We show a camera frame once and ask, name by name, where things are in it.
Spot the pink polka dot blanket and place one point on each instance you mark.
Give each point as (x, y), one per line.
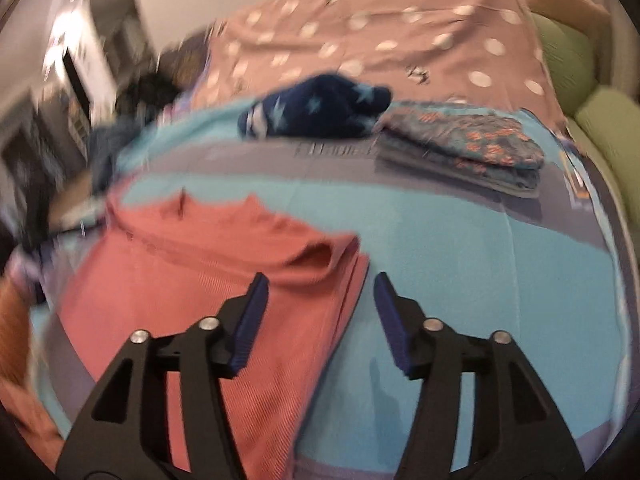
(400, 35)

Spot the pink long-sleeve shirt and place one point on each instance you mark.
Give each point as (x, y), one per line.
(175, 280)

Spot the beige pillow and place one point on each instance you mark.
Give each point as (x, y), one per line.
(575, 5)

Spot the folded floral garment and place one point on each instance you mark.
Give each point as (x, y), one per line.
(465, 135)

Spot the green pillow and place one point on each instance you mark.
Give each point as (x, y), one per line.
(610, 122)
(570, 55)

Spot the navy star print blanket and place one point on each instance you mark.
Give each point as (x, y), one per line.
(320, 110)

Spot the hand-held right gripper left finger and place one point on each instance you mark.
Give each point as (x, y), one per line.
(250, 320)

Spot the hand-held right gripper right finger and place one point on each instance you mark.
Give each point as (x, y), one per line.
(392, 320)

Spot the dark tree print quilt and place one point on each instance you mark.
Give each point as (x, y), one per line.
(195, 60)

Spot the blue patterned bed sheet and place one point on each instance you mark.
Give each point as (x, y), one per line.
(450, 270)

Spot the blue-grey fleece blanket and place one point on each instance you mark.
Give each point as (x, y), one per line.
(111, 155)

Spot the dark clothes pile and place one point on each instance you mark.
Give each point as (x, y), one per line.
(145, 90)

